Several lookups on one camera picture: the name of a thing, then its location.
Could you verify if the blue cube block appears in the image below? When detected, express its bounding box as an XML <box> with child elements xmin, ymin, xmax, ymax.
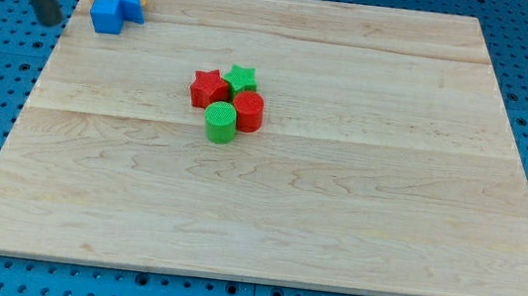
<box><xmin>90</xmin><ymin>0</ymin><xmax>124</xmax><ymax>35</ymax></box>

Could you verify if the wooden board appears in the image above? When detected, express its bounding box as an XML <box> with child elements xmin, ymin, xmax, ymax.
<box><xmin>0</xmin><ymin>0</ymin><xmax>528</xmax><ymax>296</ymax></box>

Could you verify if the green star block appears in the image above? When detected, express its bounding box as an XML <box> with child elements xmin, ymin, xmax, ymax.
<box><xmin>222</xmin><ymin>64</ymin><xmax>258</xmax><ymax>100</ymax></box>

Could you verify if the red star block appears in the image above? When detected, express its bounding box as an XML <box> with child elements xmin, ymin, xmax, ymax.
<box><xmin>190</xmin><ymin>69</ymin><xmax>230</xmax><ymax>108</ymax></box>

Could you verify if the green cylinder block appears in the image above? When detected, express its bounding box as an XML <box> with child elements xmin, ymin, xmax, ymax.
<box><xmin>204</xmin><ymin>101</ymin><xmax>237</xmax><ymax>145</ymax></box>

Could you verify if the blue angular block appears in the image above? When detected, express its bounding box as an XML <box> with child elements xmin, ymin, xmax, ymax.
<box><xmin>117</xmin><ymin>0</ymin><xmax>145</xmax><ymax>25</ymax></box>

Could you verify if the red cylinder block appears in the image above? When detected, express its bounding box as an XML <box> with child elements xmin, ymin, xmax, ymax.
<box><xmin>232</xmin><ymin>91</ymin><xmax>264</xmax><ymax>133</ymax></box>

